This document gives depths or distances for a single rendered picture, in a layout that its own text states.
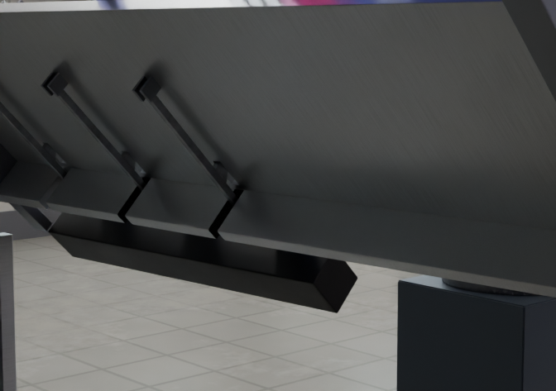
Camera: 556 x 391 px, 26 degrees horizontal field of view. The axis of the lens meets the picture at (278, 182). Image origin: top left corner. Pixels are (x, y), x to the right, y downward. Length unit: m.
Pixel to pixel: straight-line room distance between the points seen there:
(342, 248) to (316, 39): 0.18
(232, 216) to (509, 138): 0.28
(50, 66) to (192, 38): 0.19
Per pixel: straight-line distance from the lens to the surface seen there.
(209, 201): 0.93
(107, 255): 1.11
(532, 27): 0.54
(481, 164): 0.72
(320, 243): 0.83
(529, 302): 1.30
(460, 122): 0.70
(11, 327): 1.20
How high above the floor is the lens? 0.83
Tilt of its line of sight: 7 degrees down
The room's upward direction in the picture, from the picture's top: straight up
